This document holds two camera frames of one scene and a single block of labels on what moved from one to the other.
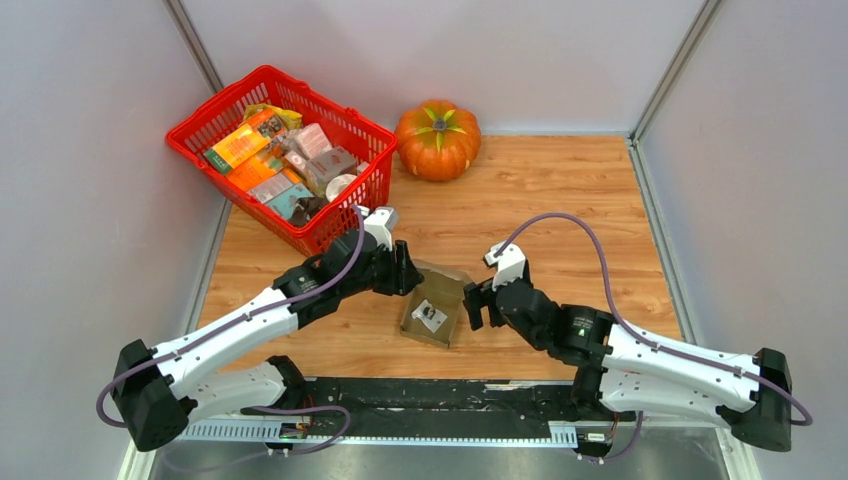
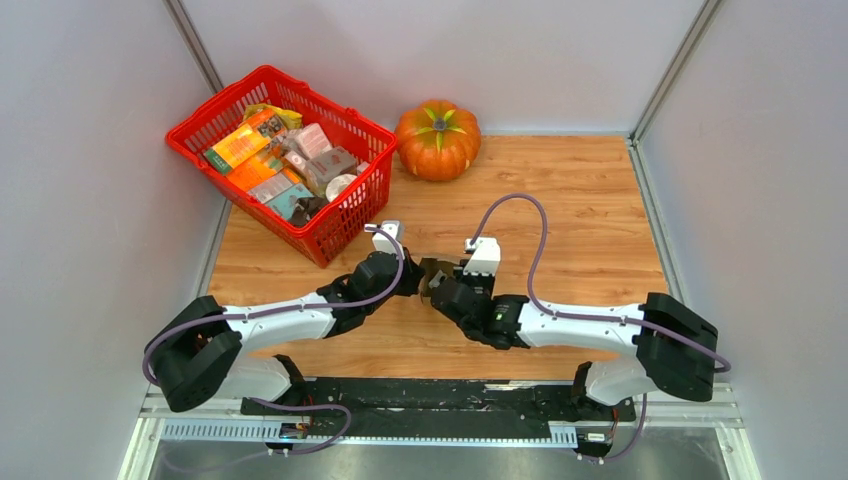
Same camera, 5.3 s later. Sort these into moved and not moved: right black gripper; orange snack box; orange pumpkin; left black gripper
Moved: right black gripper
Not moved: orange pumpkin; orange snack box; left black gripper
